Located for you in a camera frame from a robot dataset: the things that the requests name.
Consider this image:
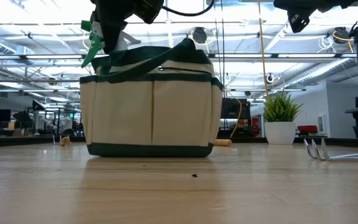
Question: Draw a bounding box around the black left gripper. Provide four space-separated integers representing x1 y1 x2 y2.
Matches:
90 0 164 54

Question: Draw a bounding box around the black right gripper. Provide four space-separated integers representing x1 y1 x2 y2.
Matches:
273 0 358 34

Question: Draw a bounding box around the green white spray bottle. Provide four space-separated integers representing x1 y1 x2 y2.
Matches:
81 20 142 68

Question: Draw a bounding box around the cream canvas bag green trim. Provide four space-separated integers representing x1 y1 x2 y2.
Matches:
79 37 224 158

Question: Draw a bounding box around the metal hand rake wooden handle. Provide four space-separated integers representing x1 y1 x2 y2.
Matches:
303 138 358 162

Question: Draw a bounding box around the long fluorescent light strip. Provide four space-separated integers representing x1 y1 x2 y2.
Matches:
208 53 357 60

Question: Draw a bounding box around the green plant in white pot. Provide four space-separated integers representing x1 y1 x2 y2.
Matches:
262 92 303 146

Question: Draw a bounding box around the white coiled cable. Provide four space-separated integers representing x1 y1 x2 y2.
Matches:
318 35 334 53

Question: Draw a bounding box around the hanging reel with yellow cable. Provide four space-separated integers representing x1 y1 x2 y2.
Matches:
333 27 351 44

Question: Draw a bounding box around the grey ribbed ventilation duct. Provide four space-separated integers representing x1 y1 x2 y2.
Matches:
286 57 358 88

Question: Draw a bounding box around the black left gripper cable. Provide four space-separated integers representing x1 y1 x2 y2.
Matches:
161 0 216 17

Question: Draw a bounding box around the thin black hanging cable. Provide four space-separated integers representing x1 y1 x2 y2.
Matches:
221 0 226 138

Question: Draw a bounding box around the black hanging cable reel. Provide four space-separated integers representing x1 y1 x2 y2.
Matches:
192 27 208 44

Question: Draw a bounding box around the black frame workstation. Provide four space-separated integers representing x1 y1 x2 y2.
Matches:
26 99 82 138

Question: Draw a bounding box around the black aluminium table frame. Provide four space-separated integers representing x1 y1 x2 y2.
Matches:
0 136 358 149

